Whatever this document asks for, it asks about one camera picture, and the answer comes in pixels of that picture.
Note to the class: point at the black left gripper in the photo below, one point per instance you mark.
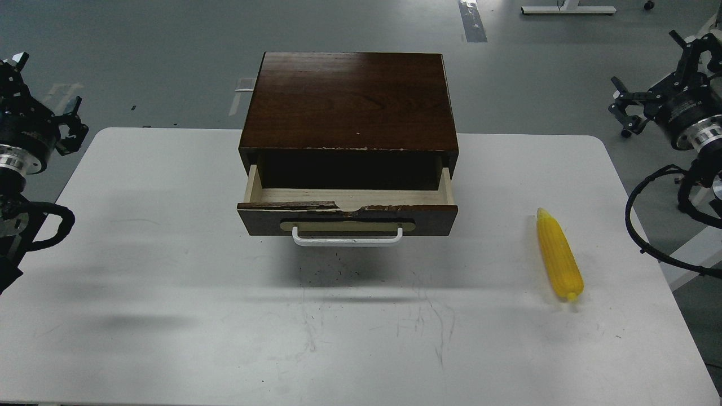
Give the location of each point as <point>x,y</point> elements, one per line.
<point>28,124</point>

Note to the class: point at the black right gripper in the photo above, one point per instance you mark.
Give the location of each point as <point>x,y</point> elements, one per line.
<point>682,107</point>

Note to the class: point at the yellow corn cob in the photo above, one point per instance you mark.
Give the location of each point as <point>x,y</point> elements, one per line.
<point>559,261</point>

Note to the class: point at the wooden drawer with white handle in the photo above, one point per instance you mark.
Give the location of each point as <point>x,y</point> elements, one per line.
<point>348,216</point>

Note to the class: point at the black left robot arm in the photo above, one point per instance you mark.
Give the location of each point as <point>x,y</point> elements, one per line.
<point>26,225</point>

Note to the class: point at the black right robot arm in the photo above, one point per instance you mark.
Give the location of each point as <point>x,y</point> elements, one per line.
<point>627,108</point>

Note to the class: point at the dark wooden drawer cabinet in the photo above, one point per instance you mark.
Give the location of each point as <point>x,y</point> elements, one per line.
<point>350,120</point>

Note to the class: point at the white table leg base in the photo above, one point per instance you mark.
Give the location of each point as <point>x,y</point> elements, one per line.
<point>568,8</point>

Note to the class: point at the grey floor tape strip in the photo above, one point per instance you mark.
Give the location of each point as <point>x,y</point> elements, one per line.
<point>474,31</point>

